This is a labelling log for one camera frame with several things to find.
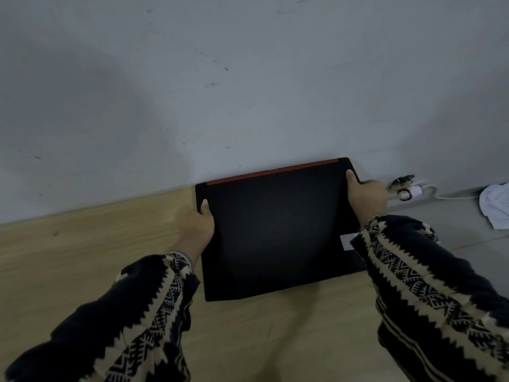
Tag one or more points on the person's right hand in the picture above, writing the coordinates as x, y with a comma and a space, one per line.
370, 198

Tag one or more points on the person's left hand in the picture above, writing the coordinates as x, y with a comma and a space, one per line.
195, 228

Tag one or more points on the person's left thumb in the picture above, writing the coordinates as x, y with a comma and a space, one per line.
205, 208

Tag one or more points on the person's right thumb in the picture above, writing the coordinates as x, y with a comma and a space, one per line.
352, 180

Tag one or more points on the black laptop with red strip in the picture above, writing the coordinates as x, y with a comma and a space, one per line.
278, 230

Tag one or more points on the person's right forearm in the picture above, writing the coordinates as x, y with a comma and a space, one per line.
433, 294

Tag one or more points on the person's left forearm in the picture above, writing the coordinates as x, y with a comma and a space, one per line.
107, 318

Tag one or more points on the black plug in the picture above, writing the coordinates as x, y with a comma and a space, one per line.
402, 180

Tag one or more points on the white power strip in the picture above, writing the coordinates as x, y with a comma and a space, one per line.
405, 191

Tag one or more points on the white cloth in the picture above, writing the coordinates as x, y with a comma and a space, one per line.
495, 206

